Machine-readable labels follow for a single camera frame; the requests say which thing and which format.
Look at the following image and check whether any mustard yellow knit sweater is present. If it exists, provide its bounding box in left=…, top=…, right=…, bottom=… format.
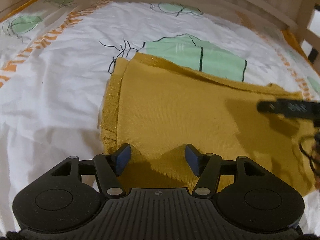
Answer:
left=100, top=53, right=315, bottom=196

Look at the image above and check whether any white patterned bed sheet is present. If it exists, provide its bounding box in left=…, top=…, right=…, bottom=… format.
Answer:
left=1, top=0, right=319, bottom=235

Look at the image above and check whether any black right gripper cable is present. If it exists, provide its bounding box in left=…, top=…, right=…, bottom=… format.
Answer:
left=298, top=132, right=320, bottom=176

